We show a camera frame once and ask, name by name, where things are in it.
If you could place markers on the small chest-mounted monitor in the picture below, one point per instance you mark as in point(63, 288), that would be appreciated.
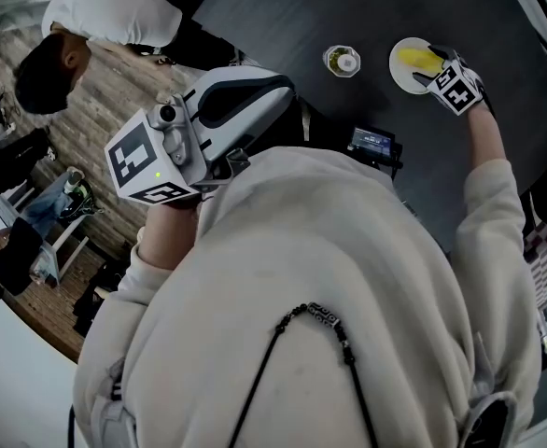
point(371, 143)

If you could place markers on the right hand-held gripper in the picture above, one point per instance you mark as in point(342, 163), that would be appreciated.
point(455, 89)

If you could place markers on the person's light sweatshirt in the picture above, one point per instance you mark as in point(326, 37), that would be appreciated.
point(301, 250)

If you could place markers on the purple checkered mat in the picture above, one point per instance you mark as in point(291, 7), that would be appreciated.
point(544, 259)

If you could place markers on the small glass jar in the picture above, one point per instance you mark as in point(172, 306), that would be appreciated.
point(341, 62)

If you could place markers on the white round plate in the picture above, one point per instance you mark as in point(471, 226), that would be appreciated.
point(400, 78)

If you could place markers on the person's right forearm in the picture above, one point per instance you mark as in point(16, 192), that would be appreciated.
point(486, 133)

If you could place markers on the person's left forearm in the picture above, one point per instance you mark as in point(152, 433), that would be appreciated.
point(171, 236)

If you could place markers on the white bench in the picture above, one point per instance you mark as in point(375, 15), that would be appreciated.
point(54, 255)

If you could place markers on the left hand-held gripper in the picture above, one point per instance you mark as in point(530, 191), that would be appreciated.
point(133, 157)

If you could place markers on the black equipment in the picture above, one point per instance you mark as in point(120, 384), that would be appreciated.
point(12, 157)

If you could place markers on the yellow banana-like food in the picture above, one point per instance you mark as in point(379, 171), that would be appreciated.
point(416, 59)

